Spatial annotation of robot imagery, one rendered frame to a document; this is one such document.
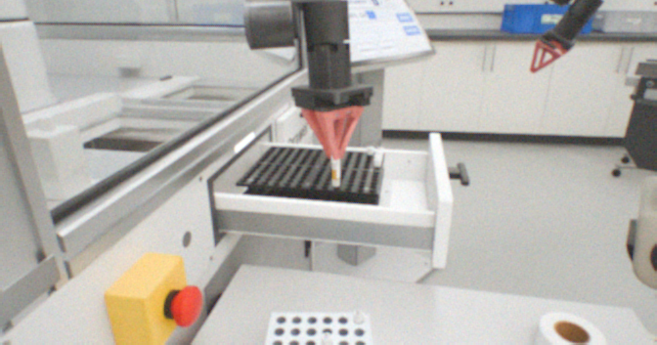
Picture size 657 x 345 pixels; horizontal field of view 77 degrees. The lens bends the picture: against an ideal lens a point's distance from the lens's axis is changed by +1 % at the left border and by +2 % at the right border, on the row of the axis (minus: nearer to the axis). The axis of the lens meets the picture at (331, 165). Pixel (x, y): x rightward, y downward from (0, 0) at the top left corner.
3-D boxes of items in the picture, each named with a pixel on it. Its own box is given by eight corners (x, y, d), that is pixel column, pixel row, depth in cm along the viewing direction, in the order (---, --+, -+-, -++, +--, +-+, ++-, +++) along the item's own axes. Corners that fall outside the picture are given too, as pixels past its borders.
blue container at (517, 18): (570, 30, 364) (576, 3, 355) (591, 34, 326) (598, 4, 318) (499, 29, 370) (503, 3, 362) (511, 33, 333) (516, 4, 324)
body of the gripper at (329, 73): (336, 108, 49) (332, 43, 46) (290, 101, 56) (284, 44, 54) (375, 100, 52) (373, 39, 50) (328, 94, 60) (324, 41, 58)
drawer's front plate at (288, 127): (314, 130, 117) (313, 92, 113) (285, 168, 90) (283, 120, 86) (308, 130, 117) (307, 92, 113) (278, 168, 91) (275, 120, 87)
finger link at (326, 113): (328, 168, 53) (323, 96, 50) (298, 157, 58) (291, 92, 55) (367, 156, 57) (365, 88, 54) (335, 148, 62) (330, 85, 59)
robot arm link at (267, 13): (334, -71, 49) (336, -21, 57) (239, -65, 49) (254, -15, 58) (341, 17, 46) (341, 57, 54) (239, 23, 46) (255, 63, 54)
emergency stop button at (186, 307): (208, 309, 44) (203, 278, 43) (190, 337, 41) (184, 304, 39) (182, 305, 45) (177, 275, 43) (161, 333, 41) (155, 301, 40)
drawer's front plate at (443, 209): (433, 184, 83) (439, 132, 79) (444, 271, 56) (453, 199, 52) (424, 184, 83) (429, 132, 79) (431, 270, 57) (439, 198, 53)
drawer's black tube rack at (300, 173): (383, 184, 79) (385, 152, 76) (376, 232, 63) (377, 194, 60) (273, 176, 82) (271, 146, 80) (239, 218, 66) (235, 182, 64)
